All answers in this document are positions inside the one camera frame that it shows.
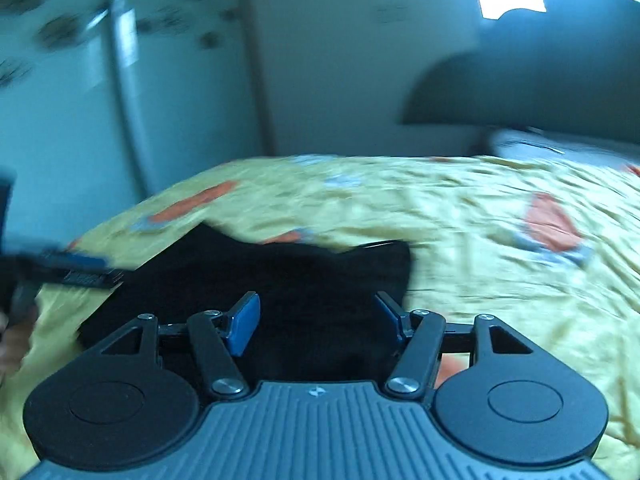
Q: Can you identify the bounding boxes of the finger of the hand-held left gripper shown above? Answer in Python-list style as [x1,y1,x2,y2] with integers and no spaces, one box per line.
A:
[36,249,110,269]
[20,263,127,291]

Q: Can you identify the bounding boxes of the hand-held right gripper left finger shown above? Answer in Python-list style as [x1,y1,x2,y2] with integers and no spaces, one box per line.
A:
[92,290,263,401]

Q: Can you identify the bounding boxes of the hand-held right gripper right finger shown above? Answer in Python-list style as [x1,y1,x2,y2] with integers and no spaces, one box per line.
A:
[374,290,540,402]

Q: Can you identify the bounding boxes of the black pants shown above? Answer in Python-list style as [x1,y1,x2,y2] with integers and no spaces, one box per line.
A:
[79,223,413,383]

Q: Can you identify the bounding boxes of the person's left hand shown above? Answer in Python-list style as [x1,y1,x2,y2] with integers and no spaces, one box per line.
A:
[0,306,40,386]

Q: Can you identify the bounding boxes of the yellow printed quilt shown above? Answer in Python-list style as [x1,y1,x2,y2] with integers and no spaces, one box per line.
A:
[0,154,640,480]

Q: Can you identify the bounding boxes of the white wardrobe with stickers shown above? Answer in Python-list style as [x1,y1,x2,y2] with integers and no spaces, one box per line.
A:
[0,0,277,221]

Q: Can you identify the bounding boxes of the dark padded headboard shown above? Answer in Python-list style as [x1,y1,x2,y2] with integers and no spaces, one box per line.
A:
[399,0,640,137]

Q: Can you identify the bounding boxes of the white wall socket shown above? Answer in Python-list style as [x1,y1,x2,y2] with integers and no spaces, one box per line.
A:
[374,3,410,25]

